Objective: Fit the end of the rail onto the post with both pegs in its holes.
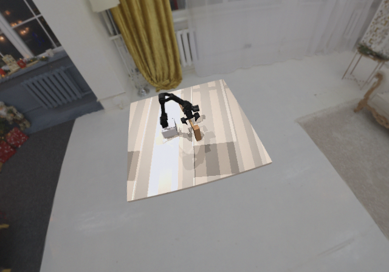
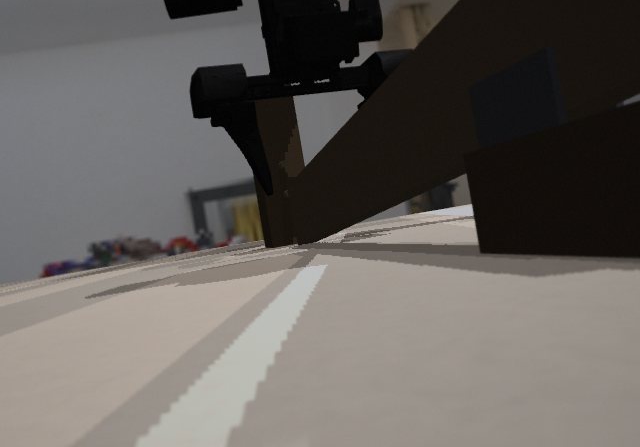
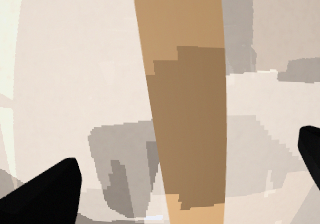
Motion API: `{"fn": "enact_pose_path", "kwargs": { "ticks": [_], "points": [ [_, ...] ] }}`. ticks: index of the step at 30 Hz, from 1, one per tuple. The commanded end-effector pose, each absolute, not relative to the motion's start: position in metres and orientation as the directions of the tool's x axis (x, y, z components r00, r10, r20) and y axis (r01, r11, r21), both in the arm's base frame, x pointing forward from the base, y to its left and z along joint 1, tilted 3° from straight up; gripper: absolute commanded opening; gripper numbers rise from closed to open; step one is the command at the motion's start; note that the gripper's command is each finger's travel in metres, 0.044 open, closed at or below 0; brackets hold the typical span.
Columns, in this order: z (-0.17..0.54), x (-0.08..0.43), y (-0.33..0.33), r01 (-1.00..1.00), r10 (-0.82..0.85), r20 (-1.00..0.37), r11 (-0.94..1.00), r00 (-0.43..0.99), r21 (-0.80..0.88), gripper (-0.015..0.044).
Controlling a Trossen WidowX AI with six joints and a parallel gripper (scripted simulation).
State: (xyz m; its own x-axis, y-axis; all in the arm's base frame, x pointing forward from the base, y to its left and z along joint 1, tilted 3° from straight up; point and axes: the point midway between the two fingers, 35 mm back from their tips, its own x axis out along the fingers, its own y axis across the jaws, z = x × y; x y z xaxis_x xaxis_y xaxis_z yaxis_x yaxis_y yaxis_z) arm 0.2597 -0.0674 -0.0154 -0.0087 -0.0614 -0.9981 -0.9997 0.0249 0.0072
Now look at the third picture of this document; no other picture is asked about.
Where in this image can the dark brown wooden rail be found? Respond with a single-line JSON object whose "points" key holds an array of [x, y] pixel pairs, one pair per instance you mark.
{"points": [[183, 48]]}

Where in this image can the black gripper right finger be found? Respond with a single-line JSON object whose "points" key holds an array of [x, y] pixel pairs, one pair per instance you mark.
{"points": [[309, 148]]}

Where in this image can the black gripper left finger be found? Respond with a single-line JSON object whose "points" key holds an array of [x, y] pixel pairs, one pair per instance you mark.
{"points": [[49, 198]]}

